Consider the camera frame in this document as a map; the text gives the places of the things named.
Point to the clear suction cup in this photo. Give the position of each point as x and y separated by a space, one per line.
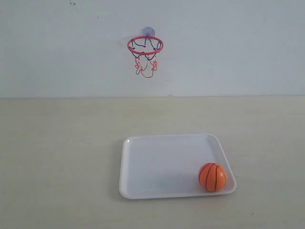
148 32

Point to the small orange basketball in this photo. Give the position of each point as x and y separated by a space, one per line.
212 177

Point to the white plastic tray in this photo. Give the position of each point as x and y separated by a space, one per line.
167 166

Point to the red mini basketball hoop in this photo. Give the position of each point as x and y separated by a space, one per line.
145 49

